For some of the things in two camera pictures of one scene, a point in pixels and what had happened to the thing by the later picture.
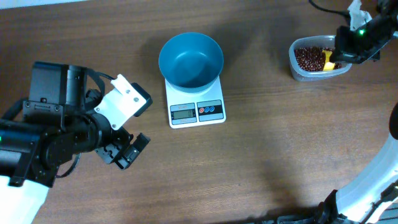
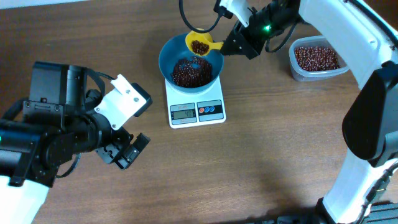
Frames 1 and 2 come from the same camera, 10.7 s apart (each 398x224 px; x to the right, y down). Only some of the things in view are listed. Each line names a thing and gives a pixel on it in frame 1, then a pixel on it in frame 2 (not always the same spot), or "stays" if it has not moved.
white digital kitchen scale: [186, 109] stays
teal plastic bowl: [190, 61] stays
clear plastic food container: [310, 60] stays
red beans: [314, 59] to [193, 72]
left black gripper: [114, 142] stays
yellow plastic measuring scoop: [328, 65] to [205, 37]
